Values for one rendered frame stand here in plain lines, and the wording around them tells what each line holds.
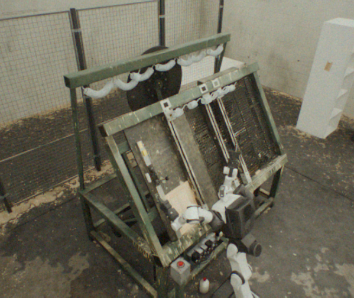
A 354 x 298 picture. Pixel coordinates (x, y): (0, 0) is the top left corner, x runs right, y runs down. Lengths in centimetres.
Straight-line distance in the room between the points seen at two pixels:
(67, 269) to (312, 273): 281
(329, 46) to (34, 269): 552
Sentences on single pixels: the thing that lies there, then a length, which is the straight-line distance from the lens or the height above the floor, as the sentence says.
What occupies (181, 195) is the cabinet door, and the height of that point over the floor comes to 116.
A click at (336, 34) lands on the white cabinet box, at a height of 190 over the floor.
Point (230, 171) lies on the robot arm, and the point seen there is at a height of 143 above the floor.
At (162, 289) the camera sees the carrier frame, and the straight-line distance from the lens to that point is 314.
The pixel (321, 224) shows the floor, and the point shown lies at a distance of 467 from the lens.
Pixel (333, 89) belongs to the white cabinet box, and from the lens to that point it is 619.
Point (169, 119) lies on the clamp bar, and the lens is 277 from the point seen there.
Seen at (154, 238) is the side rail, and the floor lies 104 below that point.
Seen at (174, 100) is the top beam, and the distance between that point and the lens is 287.
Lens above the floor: 312
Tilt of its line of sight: 34 degrees down
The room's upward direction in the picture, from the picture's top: 1 degrees clockwise
